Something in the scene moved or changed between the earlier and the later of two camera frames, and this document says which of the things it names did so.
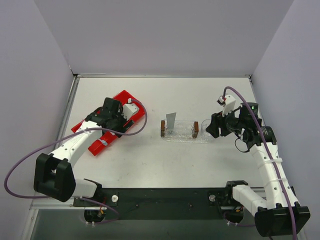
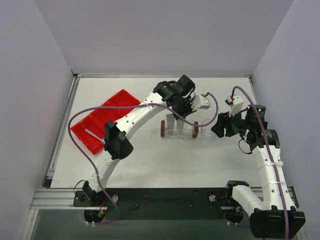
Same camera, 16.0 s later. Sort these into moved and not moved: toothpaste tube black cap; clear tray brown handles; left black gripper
Moved: left black gripper
Not moved: clear tray brown handles; toothpaste tube black cap
